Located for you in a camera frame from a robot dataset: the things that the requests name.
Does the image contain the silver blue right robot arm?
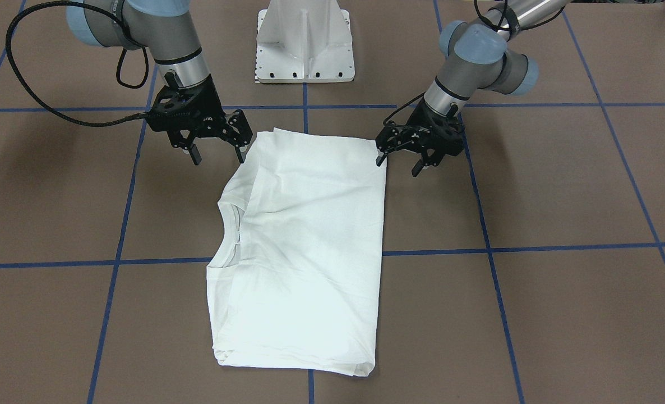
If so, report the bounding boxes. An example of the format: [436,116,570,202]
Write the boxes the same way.
[66,1,252,164]

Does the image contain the white long-sleeve printed shirt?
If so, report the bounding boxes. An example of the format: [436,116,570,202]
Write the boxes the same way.
[206,128,386,378]

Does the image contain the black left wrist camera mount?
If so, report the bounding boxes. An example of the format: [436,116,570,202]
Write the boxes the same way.
[419,120,465,167]

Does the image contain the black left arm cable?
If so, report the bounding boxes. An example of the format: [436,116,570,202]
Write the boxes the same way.
[383,0,569,127]

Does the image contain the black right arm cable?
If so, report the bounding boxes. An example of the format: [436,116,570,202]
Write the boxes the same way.
[5,0,151,128]

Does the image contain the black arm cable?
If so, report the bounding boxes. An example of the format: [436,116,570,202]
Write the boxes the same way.
[383,0,569,127]
[5,0,151,128]

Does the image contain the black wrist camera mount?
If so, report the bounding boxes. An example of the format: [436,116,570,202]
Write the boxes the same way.
[145,85,197,131]
[419,120,465,167]

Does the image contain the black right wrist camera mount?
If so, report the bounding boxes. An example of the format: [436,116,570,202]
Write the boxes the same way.
[145,85,197,131]

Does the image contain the white camera post with base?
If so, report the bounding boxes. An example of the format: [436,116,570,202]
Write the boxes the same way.
[254,1,355,84]

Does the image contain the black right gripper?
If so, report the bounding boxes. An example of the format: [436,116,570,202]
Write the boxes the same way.
[145,74,252,166]

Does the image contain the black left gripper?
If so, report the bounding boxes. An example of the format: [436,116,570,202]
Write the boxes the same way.
[375,99,465,177]

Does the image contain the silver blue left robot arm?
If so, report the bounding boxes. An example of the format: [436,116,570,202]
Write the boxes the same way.
[375,1,567,177]

